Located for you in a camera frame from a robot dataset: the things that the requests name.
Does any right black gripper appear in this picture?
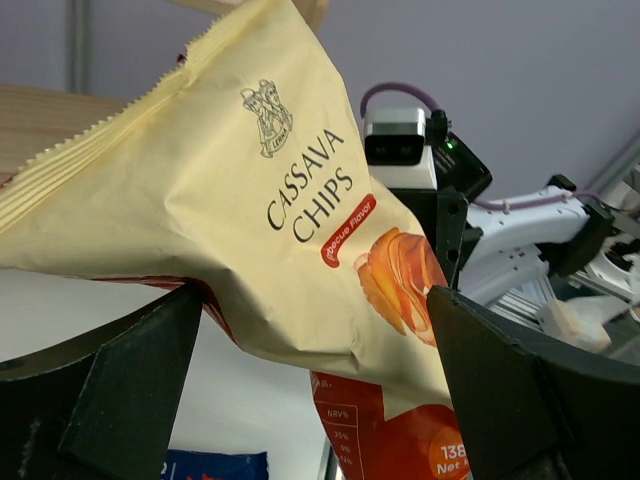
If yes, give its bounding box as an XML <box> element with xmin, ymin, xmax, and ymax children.
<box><xmin>391</xmin><ymin>188</ymin><xmax>469</xmax><ymax>289</ymax></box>

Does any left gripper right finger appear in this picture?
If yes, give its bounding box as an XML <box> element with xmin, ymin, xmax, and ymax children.
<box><xmin>427</xmin><ymin>287</ymin><xmax>639</xmax><ymax>480</ymax></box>

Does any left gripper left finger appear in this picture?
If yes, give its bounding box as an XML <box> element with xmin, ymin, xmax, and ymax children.
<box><xmin>1</xmin><ymin>285</ymin><xmax>202</xmax><ymax>479</ymax></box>

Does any cassava chips bag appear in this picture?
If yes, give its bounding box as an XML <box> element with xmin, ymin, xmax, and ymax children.
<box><xmin>1</xmin><ymin>1</ymin><xmax>470</xmax><ymax>479</ymax></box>

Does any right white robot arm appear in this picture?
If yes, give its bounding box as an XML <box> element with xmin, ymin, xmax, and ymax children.
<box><xmin>389</xmin><ymin>175</ymin><xmax>623</xmax><ymax>305</ymax></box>

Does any wooden two-tier shelf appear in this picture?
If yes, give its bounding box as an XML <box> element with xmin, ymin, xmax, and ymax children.
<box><xmin>0</xmin><ymin>0</ymin><xmax>331</xmax><ymax>184</ymax></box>

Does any left Burts chilli bag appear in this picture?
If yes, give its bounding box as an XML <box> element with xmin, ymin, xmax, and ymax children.
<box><xmin>160</xmin><ymin>450</ymin><xmax>269</xmax><ymax>480</ymax></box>

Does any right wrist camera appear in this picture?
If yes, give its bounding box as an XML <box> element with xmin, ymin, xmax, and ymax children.
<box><xmin>363</xmin><ymin>107</ymin><xmax>437</xmax><ymax>190</ymax></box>

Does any aluminium mounting rail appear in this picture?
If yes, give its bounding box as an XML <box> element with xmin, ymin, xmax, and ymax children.
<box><xmin>489</xmin><ymin>277</ymin><xmax>556</xmax><ymax>331</ymax></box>

